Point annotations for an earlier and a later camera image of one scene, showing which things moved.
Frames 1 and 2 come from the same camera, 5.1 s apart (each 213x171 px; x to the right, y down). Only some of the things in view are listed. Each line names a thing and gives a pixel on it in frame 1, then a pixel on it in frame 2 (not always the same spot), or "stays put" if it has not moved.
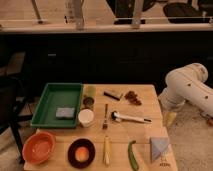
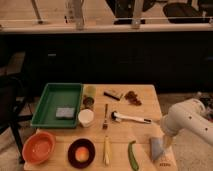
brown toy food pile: (131, 96) stays put
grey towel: (157, 145) stays put
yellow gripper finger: (169, 118) → (168, 142)
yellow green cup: (89, 90) stays put
